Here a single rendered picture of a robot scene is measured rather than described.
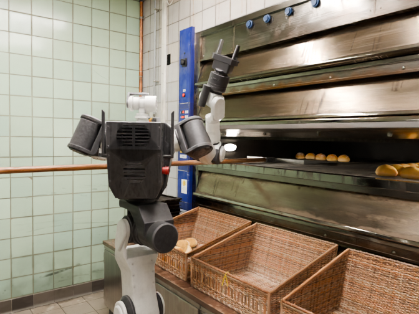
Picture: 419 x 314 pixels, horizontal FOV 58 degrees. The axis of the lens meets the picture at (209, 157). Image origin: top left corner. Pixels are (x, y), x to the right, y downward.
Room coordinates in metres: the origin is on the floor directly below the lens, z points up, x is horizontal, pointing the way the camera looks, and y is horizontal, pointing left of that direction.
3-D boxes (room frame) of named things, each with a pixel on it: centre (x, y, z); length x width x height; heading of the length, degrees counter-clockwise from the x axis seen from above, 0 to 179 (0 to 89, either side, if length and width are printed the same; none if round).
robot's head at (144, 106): (1.55, 0.27, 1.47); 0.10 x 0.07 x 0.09; 92
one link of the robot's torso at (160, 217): (1.48, 0.24, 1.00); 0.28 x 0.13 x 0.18; 37
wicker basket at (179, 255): (2.31, 0.09, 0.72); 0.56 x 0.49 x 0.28; 37
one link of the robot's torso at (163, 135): (1.49, 0.28, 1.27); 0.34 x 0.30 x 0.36; 92
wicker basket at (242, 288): (1.83, -0.27, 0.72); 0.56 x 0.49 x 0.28; 38
